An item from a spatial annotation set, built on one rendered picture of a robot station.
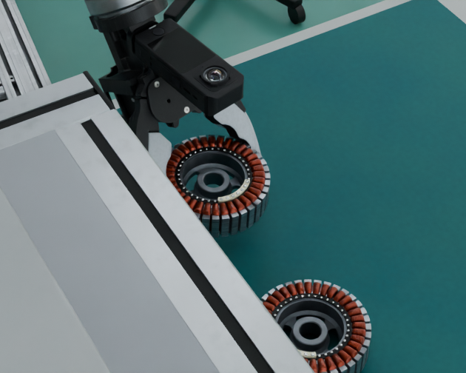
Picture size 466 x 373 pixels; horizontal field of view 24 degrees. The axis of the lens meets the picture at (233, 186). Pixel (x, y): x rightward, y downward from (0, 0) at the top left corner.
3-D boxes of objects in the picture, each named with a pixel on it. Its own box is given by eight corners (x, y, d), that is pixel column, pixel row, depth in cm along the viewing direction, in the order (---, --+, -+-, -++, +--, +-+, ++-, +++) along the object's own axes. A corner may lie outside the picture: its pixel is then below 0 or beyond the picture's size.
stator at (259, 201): (134, 192, 109) (133, 167, 106) (216, 140, 114) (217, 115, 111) (208, 259, 103) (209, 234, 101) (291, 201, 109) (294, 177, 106)
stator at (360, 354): (284, 283, 107) (285, 260, 104) (387, 329, 103) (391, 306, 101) (228, 365, 100) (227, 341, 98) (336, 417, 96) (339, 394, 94)
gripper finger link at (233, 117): (243, 131, 116) (183, 85, 111) (278, 135, 111) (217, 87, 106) (231, 156, 115) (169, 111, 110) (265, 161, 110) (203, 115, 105)
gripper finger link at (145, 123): (163, 175, 105) (172, 86, 105) (173, 176, 104) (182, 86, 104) (122, 172, 103) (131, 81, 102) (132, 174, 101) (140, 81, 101)
